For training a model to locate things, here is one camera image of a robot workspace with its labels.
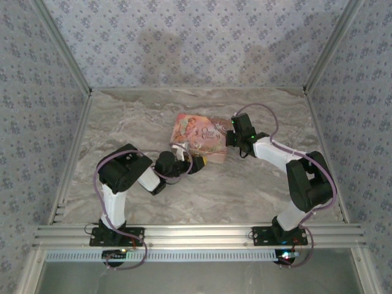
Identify aluminium table side rail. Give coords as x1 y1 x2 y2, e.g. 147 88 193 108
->
46 91 93 227
304 91 350 224

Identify controller board with LED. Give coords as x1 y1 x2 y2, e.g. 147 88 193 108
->
101 249 129 266
274 249 300 266

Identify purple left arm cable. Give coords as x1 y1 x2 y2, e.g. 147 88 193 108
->
92 142 194 272

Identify pink fairy-tale book box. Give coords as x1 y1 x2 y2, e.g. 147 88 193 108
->
169 112 230 165

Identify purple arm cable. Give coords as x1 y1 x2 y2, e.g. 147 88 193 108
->
234 103 337 270
92 142 194 272

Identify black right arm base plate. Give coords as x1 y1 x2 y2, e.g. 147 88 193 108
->
252 225 309 246

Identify aluminium mounting rail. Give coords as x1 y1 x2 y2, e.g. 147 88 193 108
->
32 224 366 248

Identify grey slotted cable duct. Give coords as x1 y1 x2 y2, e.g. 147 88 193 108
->
44 249 281 263

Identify aluminium frame post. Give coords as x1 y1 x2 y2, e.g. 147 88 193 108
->
303 0 366 96
32 0 93 96

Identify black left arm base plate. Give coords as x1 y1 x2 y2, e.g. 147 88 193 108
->
88 225 146 247

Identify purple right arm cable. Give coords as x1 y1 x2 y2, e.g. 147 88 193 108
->
234 103 337 270

